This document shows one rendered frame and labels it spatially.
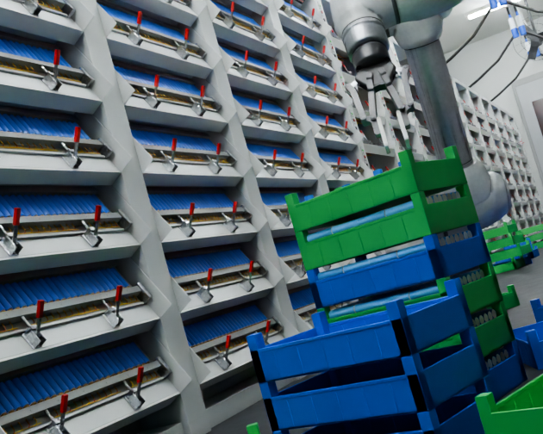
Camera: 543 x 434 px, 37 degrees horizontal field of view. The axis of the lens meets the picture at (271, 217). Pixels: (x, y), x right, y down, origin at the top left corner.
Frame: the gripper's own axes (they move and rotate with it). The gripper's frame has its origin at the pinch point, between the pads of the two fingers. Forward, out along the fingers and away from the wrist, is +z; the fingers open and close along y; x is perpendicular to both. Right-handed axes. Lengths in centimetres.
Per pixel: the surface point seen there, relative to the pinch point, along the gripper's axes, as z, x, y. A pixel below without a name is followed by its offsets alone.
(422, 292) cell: 29.8, -8.4, 3.2
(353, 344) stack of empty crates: 46, 18, 15
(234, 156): -66, -85, 51
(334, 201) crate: 8.3, -4.7, 14.6
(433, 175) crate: 10.3, -2.2, -4.7
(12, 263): 6, 4, 79
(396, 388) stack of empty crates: 53, 17, 10
